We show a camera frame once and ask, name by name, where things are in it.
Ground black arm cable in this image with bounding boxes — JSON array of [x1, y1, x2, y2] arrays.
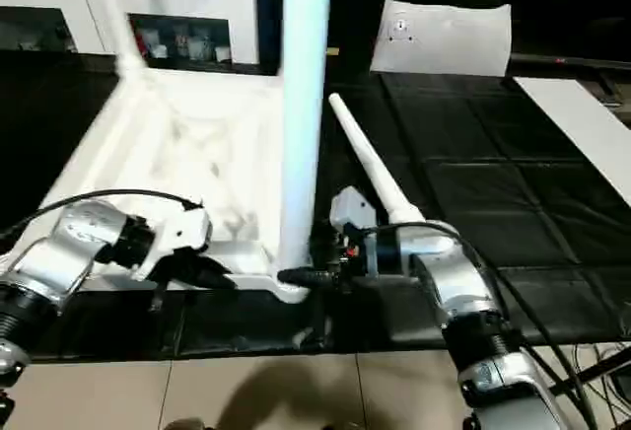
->
[[357, 219, 597, 430], [0, 188, 203, 253]]

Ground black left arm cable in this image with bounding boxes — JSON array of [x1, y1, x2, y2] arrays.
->
[[0, 188, 203, 253]]

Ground flat white board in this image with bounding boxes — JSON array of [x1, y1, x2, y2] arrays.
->
[[513, 75, 631, 206]]

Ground white plastic table top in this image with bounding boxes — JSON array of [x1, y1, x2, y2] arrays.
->
[[0, 65, 316, 305]]

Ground black floor rod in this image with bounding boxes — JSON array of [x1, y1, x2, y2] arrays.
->
[[550, 346, 631, 396]]

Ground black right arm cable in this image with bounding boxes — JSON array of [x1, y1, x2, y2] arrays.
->
[[357, 219, 597, 430]]

